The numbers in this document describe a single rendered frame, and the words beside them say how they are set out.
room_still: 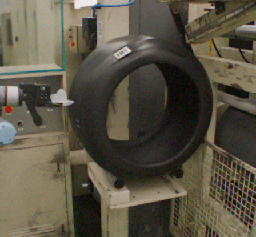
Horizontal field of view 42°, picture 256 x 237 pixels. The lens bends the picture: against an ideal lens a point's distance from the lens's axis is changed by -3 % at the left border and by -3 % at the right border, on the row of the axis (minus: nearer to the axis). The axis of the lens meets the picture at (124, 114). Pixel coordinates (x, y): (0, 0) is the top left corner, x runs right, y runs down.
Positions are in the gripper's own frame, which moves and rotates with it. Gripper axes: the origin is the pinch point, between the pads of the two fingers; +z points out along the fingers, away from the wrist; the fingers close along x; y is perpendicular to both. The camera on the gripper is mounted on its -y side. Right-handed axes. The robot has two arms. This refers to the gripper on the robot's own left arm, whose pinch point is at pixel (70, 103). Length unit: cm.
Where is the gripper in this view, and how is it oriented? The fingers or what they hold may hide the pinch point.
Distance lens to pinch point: 136.4
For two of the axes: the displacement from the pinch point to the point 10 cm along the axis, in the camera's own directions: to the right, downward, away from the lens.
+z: 9.3, 0.2, 3.6
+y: 1.1, -9.7, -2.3
